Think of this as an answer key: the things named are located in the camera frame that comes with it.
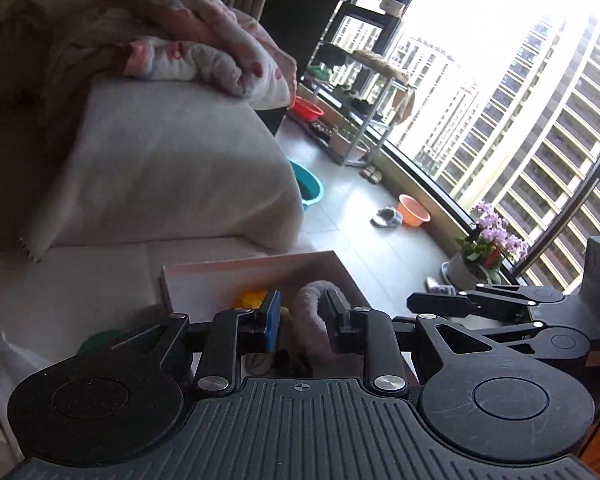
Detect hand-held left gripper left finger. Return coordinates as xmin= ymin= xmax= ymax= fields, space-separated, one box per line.
xmin=110 ymin=289 xmax=283 ymax=397

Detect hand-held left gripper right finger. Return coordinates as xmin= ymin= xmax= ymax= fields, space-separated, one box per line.
xmin=323 ymin=290 xmax=487 ymax=397

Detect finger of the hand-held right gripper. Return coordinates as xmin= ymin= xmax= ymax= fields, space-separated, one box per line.
xmin=480 ymin=321 xmax=592 ymax=362
xmin=406 ymin=283 xmax=567 ymax=324

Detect lilac fuzzy sock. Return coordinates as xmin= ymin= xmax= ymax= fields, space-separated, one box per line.
xmin=292 ymin=280 xmax=351 ymax=362

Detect pink cardboard box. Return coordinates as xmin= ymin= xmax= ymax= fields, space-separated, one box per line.
xmin=161 ymin=251 xmax=373 ymax=377

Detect yellow soft toy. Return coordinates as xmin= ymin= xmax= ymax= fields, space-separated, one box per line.
xmin=234 ymin=289 xmax=269 ymax=312

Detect white slippers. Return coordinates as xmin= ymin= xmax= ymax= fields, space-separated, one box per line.
xmin=425 ymin=262 xmax=458 ymax=297

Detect potted purple orchid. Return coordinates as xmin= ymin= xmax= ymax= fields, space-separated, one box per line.
xmin=448 ymin=202 xmax=529 ymax=287

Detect orange plastic basin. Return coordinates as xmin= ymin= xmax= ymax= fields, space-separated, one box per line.
xmin=397 ymin=194 xmax=431 ymax=229

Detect grey fluffy slipper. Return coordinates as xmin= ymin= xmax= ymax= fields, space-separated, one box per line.
xmin=370 ymin=208 xmax=403 ymax=231

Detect teal plastic basin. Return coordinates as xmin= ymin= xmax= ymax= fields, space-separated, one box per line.
xmin=287 ymin=159 xmax=325 ymax=211

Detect green lid jar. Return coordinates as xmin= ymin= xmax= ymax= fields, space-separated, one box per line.
xmin=76 ymin=329 xmax=126 ymax=357

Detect planter with green plants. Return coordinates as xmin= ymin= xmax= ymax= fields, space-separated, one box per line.
xmin=329 ymin=124 xmax=371 ymax=162

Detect cream sofa throw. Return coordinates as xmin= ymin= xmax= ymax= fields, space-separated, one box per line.
xmin=24 ymin=77 xmax=307 ymax=264

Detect red plastic basin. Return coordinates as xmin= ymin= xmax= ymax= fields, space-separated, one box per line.
xmin=290 ymin=97 xmax=325 ymax=123

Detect silver metal shoe rack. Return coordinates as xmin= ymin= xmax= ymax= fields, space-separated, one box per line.
xmin=300 ymin=40 xmax=411 ymax=167

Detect white plastic bag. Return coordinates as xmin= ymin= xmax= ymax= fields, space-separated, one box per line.
xmin=0 ymin=327 xmax=51 ymax=466

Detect pink floral blanket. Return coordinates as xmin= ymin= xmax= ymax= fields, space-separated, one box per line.
xmin=47 ymin=0 xmax=299 ymax=111

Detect black shelf unit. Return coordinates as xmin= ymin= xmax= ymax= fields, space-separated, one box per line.
xmin=325 ymin=0 xmax=407 ymax=61

